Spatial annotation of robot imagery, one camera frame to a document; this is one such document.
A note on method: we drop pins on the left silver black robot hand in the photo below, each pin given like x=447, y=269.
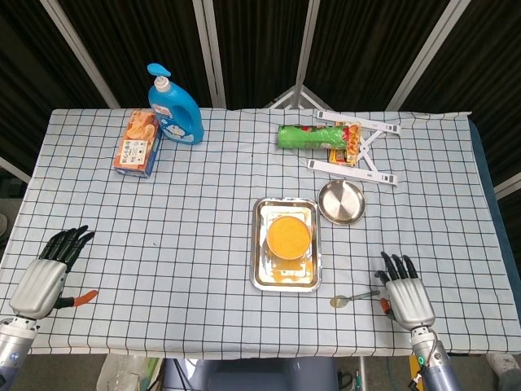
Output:
x=38, y=285

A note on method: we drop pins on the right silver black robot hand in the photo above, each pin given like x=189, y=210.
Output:
x=409, y=301

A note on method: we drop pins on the small metal spoon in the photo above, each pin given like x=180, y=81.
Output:
x=338, y=301

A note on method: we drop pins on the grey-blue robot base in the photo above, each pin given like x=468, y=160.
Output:
x=252, y=374

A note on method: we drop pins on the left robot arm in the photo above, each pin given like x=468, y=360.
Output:
x=12, y=350

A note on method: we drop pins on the bowl of orange powder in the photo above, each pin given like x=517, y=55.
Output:
x=288, y=237

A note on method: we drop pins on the checkered tablecloth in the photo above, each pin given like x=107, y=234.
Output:
x=183, y=228

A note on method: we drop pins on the rectangular steel tray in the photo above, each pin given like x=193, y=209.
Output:
x=260, y=244

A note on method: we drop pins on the round steel plate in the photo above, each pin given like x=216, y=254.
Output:
x=341, y=202

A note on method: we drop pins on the clear plastic bag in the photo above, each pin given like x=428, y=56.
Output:
x=122, y=374

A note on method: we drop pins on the white folding laptop stand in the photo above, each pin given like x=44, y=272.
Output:
x=354, y=171

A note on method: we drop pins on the yellow snack packet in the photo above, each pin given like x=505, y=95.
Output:
x=344, y=156

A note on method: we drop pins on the orange and blue snack box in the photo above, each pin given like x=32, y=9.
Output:
x=136, y=146

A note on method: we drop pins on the green chips can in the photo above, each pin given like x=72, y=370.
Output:
x=309, y=137

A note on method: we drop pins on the blue detergent pump bottle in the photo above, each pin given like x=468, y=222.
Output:
x=175, y=110

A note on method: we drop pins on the white metal stand frame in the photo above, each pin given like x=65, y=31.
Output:
x=285, y=97

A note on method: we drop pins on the dark folding screen white frame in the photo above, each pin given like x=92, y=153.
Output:
x=260, y=49

